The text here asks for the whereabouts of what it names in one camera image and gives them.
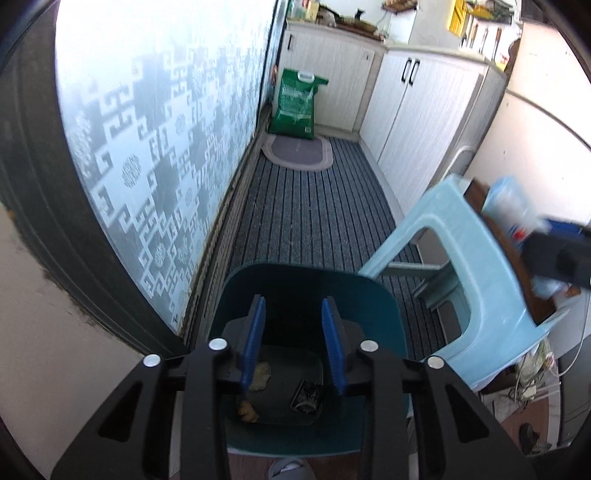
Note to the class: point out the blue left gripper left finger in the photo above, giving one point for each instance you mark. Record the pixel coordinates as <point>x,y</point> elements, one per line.
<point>244,336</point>

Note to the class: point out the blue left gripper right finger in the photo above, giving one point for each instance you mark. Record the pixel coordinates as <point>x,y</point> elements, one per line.
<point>342,339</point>

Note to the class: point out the plastic bottle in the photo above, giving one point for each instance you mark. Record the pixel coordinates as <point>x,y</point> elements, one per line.
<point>510,207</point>

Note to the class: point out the dark teal trash bin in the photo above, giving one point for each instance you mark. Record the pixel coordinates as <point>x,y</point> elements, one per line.
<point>294,345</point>

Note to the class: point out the white corner kitchen cabinet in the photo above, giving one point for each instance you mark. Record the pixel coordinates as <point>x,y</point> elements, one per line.
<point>427,117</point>

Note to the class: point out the white lower kitchen cabinet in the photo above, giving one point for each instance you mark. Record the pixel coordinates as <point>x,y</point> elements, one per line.
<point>349,62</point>

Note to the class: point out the brown food scrap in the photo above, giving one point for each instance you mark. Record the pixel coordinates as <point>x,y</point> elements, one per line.
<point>261,377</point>

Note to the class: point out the black snack wrapper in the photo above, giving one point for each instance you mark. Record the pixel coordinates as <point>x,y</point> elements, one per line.
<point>307,397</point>

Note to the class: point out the light blue plastic stool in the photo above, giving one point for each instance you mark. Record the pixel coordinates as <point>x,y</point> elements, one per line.
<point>500,329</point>

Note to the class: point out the yellow peel scrap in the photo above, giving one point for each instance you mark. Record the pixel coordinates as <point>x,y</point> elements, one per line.
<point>247,413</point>

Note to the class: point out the grey slipper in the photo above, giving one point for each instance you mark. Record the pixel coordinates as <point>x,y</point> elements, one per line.
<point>291,469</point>

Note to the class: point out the grey oval floor mat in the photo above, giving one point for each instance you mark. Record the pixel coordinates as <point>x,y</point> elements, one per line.
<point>299,154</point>

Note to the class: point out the green rice bag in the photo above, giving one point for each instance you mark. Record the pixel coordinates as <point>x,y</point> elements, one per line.
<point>295,109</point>

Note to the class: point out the patterned frosted sliding door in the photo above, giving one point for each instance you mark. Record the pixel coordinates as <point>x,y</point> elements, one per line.
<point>122,125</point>

